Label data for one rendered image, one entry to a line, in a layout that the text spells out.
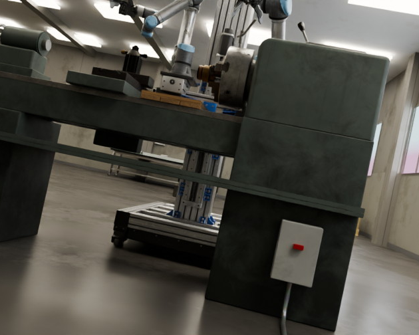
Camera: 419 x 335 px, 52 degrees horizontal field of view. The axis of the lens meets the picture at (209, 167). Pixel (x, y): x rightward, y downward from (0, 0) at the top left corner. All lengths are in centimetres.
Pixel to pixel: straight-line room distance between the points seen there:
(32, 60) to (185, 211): 136
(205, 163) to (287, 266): 119
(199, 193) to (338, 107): 124
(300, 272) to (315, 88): 82
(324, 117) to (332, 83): 16
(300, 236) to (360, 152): 46
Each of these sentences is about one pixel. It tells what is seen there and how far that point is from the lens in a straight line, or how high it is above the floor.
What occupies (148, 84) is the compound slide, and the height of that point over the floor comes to 98.
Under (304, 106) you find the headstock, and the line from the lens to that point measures 203.
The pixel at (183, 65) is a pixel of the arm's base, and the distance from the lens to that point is 293.
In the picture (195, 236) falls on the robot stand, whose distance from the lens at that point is 269.
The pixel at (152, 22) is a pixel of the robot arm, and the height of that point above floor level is 145.
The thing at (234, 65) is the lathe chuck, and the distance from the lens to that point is 214.
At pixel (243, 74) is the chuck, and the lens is 212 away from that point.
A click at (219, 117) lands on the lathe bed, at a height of 84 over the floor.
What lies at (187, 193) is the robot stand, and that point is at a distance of 293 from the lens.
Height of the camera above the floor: 57
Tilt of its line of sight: 1 degrees up
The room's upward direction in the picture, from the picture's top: 12 degrees clockwise
